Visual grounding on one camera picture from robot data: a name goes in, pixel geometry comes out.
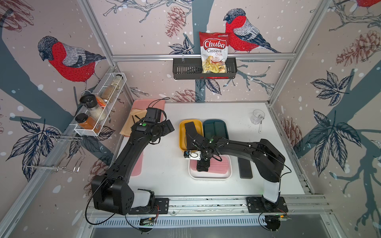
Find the tan cloth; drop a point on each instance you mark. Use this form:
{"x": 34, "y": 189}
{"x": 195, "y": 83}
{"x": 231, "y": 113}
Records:
{"x": 134, "y": 116}

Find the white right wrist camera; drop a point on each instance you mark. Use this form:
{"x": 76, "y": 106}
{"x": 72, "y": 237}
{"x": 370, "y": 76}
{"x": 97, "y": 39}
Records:
{"x": 192, "y": 155}

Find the Chuba cassava chips bag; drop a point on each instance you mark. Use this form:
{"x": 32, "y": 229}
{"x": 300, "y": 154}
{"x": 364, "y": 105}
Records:
{"x": 214, "y": 51}

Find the white wire spice rack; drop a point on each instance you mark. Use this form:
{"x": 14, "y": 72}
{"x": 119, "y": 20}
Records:
{"x": 107, "y": 107}

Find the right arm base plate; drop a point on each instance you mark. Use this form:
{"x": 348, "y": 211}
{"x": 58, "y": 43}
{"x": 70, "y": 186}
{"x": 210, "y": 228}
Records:
{"x": 257, "y": 204}

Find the pink tray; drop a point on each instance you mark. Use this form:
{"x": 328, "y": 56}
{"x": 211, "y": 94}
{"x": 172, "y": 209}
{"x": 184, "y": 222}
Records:
{"x": 143, "y": 104}

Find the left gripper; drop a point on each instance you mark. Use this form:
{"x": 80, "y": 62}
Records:
{"x": 166, "y": 129}

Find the yellow storage box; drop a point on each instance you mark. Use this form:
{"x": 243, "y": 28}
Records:
{"x": 182, "y": 132}

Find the tan spice jar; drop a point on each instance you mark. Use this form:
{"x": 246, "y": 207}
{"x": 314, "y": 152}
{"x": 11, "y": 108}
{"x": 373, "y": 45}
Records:
{"x": 114, "y": 87}

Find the white storage box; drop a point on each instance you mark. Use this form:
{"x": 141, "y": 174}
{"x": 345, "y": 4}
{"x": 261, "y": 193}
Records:
{"x": 205, "y": 175}

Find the black pencil case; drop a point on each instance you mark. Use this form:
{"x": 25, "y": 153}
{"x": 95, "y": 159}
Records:
{"x": 245, "y": 169}
{"x": 192, "y": 137}

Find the dark teal storage box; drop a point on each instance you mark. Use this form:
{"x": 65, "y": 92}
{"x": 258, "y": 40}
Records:
{"x": 211, "y": 121}

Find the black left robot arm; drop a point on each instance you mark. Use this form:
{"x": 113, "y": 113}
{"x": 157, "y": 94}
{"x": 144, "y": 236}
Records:
{"x": 111, "y": 192}

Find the pink pencil case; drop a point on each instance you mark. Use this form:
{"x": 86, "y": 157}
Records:
{"x": 138, "y": 166}
{"x": 219, "y": 167}

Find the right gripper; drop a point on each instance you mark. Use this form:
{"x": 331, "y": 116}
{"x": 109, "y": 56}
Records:
{"x": 200, "y": 165}

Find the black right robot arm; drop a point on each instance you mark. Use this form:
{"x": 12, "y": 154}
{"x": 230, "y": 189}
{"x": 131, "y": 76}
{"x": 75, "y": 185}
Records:
{"x": 268, "y": 160}

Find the orange spice jar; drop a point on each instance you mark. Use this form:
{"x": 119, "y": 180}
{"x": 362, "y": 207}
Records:
{"x": 87, "y": 122}

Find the clear measuring cup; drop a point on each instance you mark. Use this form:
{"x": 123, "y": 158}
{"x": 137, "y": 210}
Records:
{"x": 257, "y": 119}

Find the black lid spice grinder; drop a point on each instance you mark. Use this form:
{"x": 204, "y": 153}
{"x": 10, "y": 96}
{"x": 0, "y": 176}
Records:
{"x": 91, "y": 103}

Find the green pencil case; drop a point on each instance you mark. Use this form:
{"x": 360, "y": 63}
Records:
{"x": 209, "y": 130}
{"x": 221, "y": 129}

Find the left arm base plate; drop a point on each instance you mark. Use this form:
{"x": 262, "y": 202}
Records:
{"x": 155, "y": 206}

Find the black wire basket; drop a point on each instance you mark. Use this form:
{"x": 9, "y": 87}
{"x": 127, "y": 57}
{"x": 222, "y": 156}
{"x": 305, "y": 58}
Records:
{"x": 191, "y": 68}

